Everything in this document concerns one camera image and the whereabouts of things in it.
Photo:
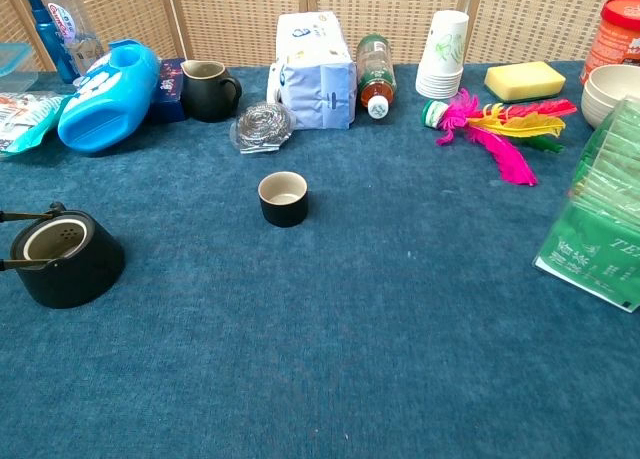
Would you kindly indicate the black ceramic teapot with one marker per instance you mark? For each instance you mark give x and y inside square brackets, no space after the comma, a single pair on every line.
[75,274]

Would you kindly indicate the black ceramic teacup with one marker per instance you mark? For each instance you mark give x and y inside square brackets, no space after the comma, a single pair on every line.
[283,211]

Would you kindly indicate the steel wool scrubber in wrap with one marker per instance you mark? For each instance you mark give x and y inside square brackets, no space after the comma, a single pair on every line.
[262,124]

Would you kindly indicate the blue tablecloth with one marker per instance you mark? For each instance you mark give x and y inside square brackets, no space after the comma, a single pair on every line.
[320,339]

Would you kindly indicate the white blue tissue pack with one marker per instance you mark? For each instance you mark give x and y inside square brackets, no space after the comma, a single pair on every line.
[315,79]

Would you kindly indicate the brown tea plastic bottle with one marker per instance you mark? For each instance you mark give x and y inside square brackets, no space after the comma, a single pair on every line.
[376,69]

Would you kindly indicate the colourful feather shuttlecock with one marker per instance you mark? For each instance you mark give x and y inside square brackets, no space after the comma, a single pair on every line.
[500,149]

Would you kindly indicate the dark blue carton box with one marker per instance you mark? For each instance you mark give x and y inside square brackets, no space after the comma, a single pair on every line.
[170,91]

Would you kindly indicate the stack of white paper cups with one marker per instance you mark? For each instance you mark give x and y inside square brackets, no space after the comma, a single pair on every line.
[445,54]

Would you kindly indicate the rattan folding screen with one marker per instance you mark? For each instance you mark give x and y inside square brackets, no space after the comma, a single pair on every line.
[235,19]

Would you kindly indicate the blue detergent bottle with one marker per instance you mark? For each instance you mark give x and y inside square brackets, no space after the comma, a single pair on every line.
[107,109]

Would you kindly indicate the yellow green sponge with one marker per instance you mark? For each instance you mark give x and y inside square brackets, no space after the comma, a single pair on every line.
[525,79]

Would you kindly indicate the green tea bag packets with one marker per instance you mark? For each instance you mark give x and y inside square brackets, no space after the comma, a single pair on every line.
[595,239]

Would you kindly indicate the beige bowl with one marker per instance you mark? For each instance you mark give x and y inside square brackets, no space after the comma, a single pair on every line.
[612,86]
[595,111]

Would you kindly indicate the teal white snack bag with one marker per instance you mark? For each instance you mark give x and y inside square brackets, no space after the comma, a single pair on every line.
[22,124]

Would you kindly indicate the clear plastic water bottle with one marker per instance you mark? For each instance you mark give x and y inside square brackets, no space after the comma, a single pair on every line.
[70,24]

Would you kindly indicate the blue plastic bottle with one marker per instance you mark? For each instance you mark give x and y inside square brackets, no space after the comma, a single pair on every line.
[50,41]

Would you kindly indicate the clear container with teal lid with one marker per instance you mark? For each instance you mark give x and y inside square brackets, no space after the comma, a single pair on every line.
[17,64]

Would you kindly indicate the orange canister with red lid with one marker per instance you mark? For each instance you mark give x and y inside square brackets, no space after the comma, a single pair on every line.
[612,39]

